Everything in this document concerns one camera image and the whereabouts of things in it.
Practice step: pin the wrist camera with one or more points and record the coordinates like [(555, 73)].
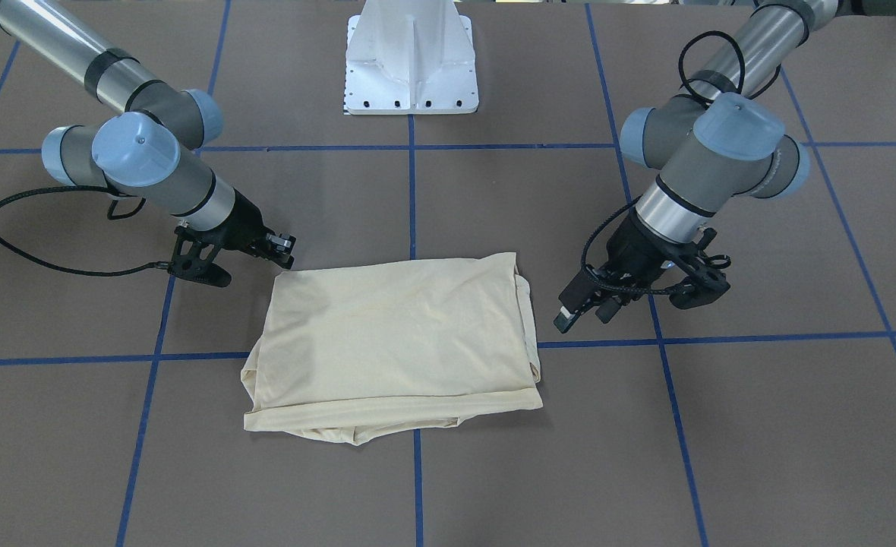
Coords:
[(705, 280), (193, 257)]

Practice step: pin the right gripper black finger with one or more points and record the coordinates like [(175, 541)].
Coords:
[(279, 248)]

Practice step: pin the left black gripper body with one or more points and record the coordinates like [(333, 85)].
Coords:
[(630, 247)]

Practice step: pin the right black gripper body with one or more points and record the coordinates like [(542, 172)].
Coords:
[(245, 226)]

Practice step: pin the cream long-sleeve printed shirt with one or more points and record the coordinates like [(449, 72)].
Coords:
[(352, 354)]

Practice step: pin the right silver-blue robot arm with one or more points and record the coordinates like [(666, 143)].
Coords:
[(147, 150)]

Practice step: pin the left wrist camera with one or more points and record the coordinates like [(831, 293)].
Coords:
[(705, 280)]

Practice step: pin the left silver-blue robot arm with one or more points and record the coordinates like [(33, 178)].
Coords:
[(709, 143)]

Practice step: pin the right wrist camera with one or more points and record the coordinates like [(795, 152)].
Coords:
[(193, 257)]

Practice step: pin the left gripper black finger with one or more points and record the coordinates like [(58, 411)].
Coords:
[(607, 305), (579, 296)]

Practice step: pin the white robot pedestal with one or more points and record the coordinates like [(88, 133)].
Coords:
[(410, 58)]

